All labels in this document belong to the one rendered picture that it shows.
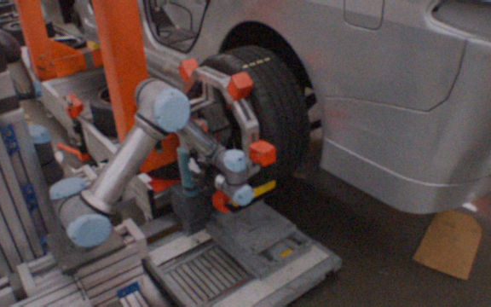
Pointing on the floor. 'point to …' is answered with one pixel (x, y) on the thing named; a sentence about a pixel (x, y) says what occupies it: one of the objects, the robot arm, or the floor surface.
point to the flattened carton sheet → (449, 244)
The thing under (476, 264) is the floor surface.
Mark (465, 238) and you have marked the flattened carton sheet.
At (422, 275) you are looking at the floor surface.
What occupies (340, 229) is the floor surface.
